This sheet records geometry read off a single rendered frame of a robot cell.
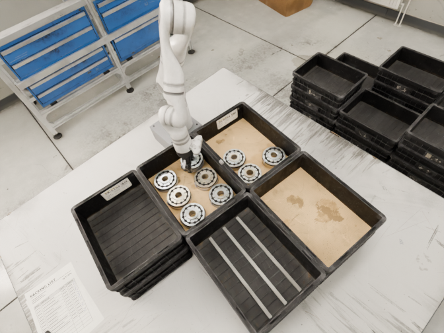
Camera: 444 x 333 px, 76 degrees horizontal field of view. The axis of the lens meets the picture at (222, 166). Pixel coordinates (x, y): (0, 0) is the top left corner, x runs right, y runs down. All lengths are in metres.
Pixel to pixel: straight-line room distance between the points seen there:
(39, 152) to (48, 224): 1.55
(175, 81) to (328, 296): 0.96
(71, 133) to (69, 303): 1.95
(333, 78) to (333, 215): 1.27
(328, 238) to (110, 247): 0.85
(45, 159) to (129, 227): 1.85
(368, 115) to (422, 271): 1.16
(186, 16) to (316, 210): 0.83
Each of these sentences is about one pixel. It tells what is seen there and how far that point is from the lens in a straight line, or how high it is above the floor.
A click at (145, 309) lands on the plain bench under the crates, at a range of 1.29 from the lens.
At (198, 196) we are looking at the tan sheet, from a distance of 1.23.
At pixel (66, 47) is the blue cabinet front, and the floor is 0.67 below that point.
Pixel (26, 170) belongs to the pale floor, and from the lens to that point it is 3.04.
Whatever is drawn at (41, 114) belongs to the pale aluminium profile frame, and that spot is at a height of 0.29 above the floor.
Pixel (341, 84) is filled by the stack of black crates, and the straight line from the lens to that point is 2.23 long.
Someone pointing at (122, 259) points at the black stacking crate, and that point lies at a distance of 1.23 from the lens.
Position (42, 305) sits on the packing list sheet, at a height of 0.70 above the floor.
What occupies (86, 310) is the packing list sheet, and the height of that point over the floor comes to 0.70.
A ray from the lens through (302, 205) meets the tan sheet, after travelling 1.20.
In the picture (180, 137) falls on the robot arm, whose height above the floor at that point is 1.11.
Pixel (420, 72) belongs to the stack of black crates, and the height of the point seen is 0.49.
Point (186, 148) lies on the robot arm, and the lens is 1.12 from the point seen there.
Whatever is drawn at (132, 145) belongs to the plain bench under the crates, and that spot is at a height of 0.70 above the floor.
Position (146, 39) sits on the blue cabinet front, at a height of 0.39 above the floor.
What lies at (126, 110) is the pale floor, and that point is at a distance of 3.00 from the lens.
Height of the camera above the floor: 1.90
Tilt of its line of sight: 56 degrees down
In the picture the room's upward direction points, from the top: 11 degrees counter-clockwise
